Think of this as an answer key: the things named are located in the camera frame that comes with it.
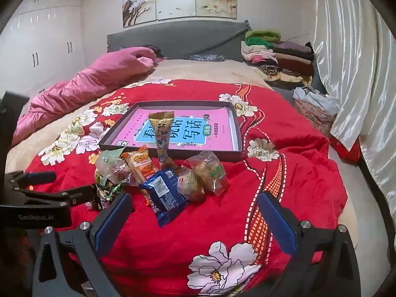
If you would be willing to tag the large blue snack packet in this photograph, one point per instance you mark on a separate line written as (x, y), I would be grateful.
(164, 196)

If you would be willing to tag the long golden snack packet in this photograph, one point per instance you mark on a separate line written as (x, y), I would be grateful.
(161, 136)

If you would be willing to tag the beige bed sheet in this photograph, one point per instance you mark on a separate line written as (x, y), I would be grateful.
(201, 71)

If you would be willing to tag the pink book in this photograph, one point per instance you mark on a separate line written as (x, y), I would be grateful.
(216, 123)

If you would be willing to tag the pile of folded clothes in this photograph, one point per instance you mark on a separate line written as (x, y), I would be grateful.
(278, 55)

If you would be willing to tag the red floral blanket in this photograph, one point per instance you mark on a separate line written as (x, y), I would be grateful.
(216, 222)

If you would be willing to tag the dark patterned pillow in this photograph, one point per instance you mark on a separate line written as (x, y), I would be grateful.
(207, 57)

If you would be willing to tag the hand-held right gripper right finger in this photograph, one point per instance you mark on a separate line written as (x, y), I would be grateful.
(278, 222)

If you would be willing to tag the floral fabric bag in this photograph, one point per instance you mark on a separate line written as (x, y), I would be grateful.
(312, 117)

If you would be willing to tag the pink quilt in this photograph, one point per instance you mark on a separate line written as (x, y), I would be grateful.
(92, 80)

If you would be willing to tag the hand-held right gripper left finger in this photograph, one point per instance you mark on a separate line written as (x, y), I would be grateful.
(113, 219)

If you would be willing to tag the grey headboard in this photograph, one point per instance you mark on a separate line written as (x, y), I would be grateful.
(185, 37)

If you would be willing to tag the white satin curtain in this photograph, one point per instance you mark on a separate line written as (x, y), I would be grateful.
(349, 52)

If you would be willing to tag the clear packet reddish pastry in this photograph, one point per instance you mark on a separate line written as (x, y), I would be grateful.
(119, 173)

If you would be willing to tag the dark purple cloth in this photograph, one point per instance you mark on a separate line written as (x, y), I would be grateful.
(159, 55)

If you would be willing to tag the light blue cloth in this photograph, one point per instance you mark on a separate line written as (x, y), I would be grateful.
(318, 97)

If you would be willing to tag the white wardrobe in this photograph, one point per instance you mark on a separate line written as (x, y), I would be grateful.
(46, 37)

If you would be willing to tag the clear packet yellow pastry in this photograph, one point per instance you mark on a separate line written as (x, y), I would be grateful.
(191, 187)

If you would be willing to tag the red cloth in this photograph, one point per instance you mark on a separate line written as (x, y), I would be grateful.
(343, 150)

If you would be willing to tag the dark green candy packet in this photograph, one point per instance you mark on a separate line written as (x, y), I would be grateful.
(106, 195)

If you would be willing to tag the orange rice cake packet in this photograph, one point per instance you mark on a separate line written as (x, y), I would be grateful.
(140, 164)

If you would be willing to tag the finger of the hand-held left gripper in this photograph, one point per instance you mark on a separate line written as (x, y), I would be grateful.
(80, 195)
(37, 178)

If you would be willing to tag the dark shallow cardboard box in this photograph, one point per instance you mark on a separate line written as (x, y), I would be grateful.
(216, 156)

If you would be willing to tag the clear packet green label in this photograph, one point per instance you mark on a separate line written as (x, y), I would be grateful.
(210, 170)

